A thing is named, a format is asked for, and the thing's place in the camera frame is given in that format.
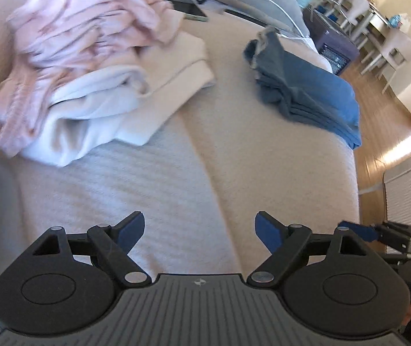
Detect dark purple storage box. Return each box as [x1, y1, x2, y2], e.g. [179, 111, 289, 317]
[303, 7, 361, 76]

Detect teal patterned bag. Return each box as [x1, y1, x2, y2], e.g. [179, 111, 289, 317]
[387, 14, 411, 29]

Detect smartphone with green case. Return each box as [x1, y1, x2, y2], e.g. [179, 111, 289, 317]
[162, 0, 209, 21]

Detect pink crumpled garment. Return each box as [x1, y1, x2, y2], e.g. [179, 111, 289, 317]
[0, 0, 177, 155]

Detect white cable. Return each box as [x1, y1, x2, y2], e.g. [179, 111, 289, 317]
[263, 0, 312, 40]

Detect beige waffle-covered sofa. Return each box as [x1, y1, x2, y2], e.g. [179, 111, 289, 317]
[0, 0, 363, 296]

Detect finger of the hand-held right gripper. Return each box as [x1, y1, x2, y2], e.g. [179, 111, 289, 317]
[337, 221, 411, 255]

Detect cream fleece-lined sweatshirt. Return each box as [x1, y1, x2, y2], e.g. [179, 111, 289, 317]
[22, 31, 216, 168]

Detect grey cushion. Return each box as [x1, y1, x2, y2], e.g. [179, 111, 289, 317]
[160, 0, 312, 38]

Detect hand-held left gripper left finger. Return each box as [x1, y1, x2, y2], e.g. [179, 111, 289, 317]
[33, 211, 148, 289]

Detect white dining table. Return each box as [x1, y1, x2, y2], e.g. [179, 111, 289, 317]
[366, 7, 408, 44]

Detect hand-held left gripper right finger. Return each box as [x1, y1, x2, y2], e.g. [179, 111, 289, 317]
[247, 211, 366, 289]

